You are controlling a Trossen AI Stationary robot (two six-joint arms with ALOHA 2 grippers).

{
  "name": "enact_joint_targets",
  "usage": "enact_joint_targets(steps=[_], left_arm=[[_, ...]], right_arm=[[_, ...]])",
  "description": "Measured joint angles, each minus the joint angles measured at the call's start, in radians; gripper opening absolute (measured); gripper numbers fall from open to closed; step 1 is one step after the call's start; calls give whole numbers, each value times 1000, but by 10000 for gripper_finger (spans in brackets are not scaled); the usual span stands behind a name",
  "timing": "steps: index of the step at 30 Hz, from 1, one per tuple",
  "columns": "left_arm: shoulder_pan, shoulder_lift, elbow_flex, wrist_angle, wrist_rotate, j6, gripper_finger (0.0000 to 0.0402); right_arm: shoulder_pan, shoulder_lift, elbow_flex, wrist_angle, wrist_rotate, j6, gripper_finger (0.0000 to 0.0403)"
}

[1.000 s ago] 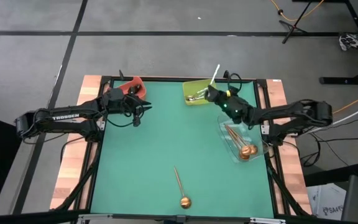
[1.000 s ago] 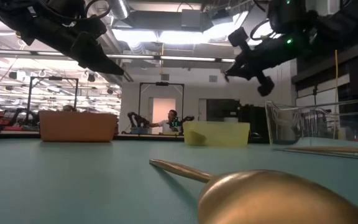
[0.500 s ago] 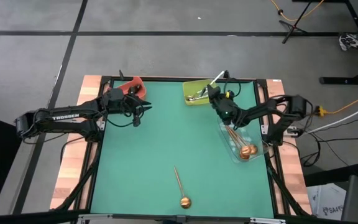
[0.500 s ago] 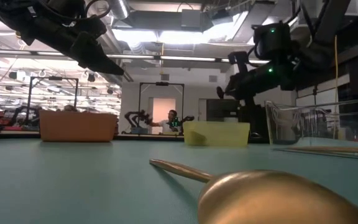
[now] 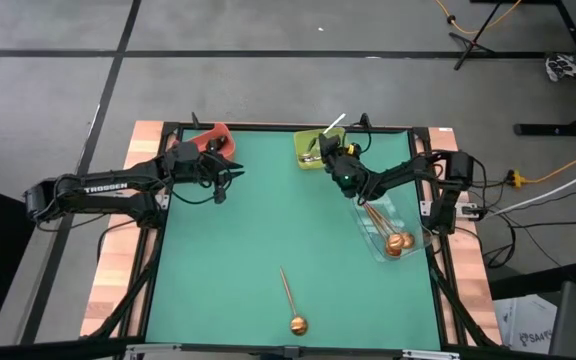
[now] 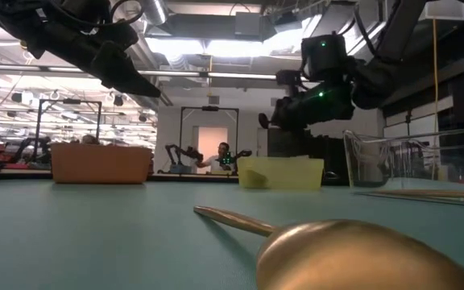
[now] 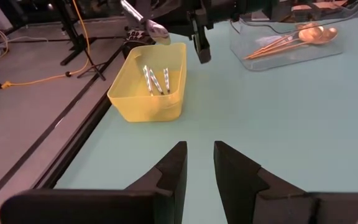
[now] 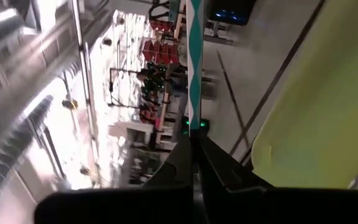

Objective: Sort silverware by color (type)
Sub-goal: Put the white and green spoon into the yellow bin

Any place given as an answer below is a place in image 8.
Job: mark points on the black box blue lights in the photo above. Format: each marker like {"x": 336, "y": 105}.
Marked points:
{"x": 232, "y": 12}

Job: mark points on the yellow-green plastic bin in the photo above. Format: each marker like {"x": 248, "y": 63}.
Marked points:
{"x": 322, "y": 109}

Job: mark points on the black computer tower green lights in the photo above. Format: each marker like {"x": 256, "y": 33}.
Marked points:
{"x": 206, "y": 127}

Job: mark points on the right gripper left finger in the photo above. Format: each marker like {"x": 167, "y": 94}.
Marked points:
{"x": 120, "y": 208}

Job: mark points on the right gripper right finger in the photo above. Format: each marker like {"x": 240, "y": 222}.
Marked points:
{"x": 291, "y": 208}

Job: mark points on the red storage bins rack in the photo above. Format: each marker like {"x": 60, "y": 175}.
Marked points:
{"x": 160, "y": 51}

